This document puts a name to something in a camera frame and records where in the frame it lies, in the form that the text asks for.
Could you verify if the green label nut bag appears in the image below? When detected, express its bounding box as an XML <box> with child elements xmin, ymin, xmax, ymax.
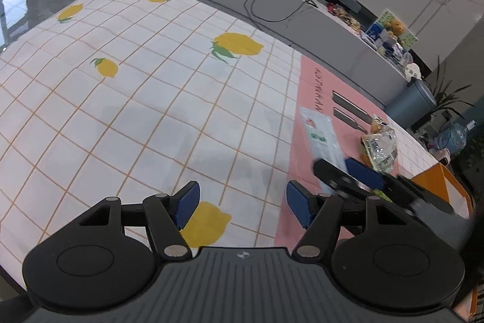
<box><xmin>371</xmin><ymin>189</ymin><xmax>392</xmax><ymax>203</ymax></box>

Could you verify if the white wet wipes packet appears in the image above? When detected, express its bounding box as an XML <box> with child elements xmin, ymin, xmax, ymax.
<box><xmin>299</xmin><ymin>107</ymin><xmax>348</xmax><ymax>173</ymax></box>

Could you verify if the pink space heater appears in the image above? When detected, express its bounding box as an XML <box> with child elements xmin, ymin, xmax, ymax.
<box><xmin>430</xmin><ymin>148</ymin><xmax>450</xmax><ymax>166</ymax></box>

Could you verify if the clear mixed snack bag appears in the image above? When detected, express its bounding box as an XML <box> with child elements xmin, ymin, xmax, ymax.
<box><xmin>359</xmin><ymin>115</ymin><xmax>398</xmax><ymax>174</ymax></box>

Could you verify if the lemon pattern tablecloth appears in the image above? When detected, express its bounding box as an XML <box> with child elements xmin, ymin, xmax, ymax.
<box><xmin>0</xmin><ymin>0</ymin><xmax>441</xmax><ymax>289</ymax></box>

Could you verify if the potted long leaf plant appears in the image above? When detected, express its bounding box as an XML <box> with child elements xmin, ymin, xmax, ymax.
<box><xmin>423</xmin><ymin>57</ymin><xmax>475</xmax><ymax>121</ymax></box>

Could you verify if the teddy bear toy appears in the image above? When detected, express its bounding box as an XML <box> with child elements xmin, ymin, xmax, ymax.
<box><xmin>385</xmin><ymin>18</ymin><xmax>405</xmax><ymax>39</ymax></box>

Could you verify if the green calendar card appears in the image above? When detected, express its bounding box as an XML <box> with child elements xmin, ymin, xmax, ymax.
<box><xmin>365</xmin><ymin>9</ymin><xmax>417</xmax><ymax>65</ymax></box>

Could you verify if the water jug with pump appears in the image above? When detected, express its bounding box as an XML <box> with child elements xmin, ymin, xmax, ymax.
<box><xmin>433</xmin><ymin>123</ymin><xmax>468</xmax><ymax>155</ymax></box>

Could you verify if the grey tv console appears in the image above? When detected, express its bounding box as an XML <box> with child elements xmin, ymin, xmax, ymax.
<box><xmin>206</xmin><ymin>0</ymin><xmax>407</xmax><ymax>106</ymax></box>

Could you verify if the blue grey trash bin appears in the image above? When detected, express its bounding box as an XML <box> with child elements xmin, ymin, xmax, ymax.
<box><xmin>385</xmin><ymin>79</ymin><xmax>437</xmax><ymax>129</ymax></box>

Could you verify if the orange cardboard box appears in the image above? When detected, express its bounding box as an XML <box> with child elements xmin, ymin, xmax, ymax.
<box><xmin>412</xmin><ymin>162</ymin><xmax>479</xmax><ymax>321</ymax></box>

